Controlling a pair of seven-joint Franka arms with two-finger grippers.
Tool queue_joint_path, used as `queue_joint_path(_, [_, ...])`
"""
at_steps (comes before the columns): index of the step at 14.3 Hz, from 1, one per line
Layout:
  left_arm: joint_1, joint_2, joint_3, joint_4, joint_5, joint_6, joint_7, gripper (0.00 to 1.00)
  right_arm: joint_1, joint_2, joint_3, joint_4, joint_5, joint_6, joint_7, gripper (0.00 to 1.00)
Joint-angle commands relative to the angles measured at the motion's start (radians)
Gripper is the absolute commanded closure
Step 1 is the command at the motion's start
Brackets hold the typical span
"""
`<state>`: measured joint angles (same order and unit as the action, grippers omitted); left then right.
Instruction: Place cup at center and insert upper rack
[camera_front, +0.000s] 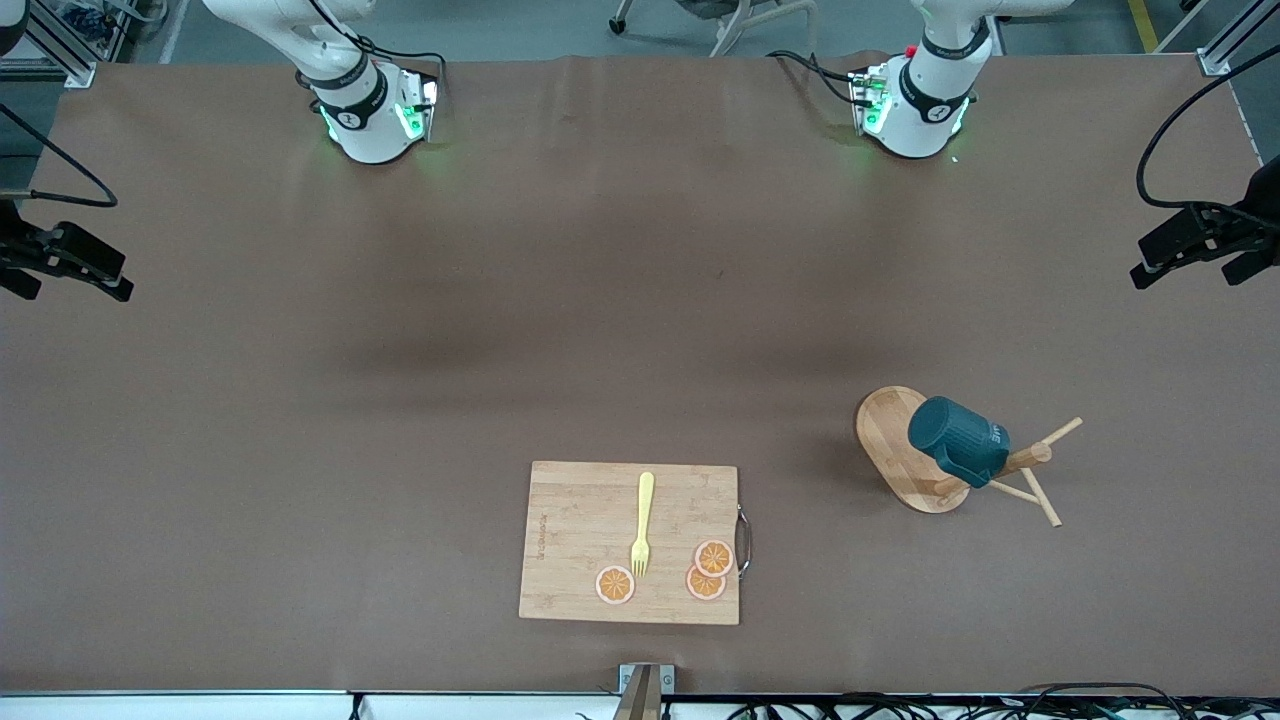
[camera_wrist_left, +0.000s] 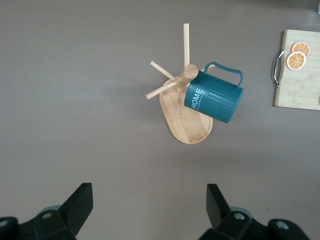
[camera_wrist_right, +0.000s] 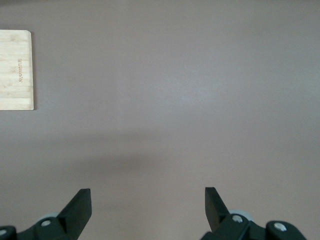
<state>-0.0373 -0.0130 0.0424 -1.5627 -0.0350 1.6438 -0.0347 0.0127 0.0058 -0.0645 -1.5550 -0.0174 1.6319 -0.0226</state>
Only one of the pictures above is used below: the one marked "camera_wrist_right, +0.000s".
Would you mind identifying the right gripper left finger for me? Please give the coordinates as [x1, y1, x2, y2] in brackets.
[0, 188, 93, 240]

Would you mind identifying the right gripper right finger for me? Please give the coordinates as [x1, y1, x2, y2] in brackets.
[200, 186, 307, 240]

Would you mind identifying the bamboo cutting board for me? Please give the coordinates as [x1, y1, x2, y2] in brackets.
[0, 29, 35, 111]

